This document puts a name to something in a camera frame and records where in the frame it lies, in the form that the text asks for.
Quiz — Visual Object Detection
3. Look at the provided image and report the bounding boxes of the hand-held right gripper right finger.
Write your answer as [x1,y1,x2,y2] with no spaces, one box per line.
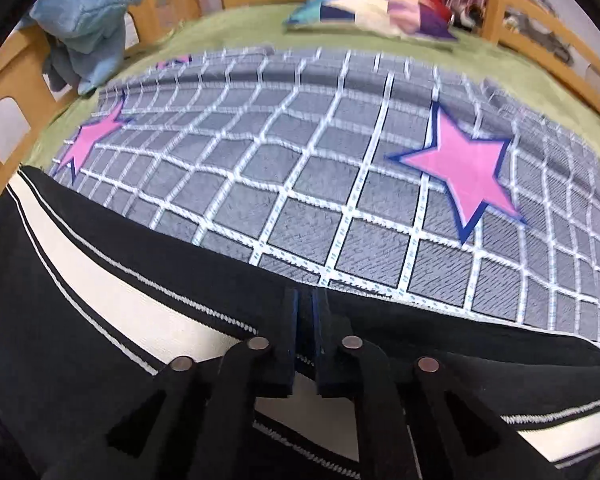
[312,287,566,480]

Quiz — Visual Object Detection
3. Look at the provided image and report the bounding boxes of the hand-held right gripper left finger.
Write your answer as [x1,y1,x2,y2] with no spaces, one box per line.
[45,287,301,480]

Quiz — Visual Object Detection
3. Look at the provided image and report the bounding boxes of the black pants with white stripe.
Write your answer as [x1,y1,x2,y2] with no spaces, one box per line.
[0,165,600,480]

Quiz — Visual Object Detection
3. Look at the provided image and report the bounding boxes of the grey checked blanket with stars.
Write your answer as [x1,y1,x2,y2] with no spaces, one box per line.
[50,47,600,351]

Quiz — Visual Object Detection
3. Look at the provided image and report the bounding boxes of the green fleece blanket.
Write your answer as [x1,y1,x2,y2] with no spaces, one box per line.
[27,5,600,171]

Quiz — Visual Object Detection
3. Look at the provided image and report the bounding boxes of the colourful geometric pillow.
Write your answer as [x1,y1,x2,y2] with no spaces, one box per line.
[285,0,458,43]

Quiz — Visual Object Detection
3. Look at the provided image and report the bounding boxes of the blue plush blanket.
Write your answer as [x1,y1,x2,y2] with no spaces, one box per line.
[30,0,148,96]

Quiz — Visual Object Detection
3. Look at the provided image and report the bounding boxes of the wooden bed frame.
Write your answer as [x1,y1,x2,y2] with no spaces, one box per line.
[0,0,600,211]

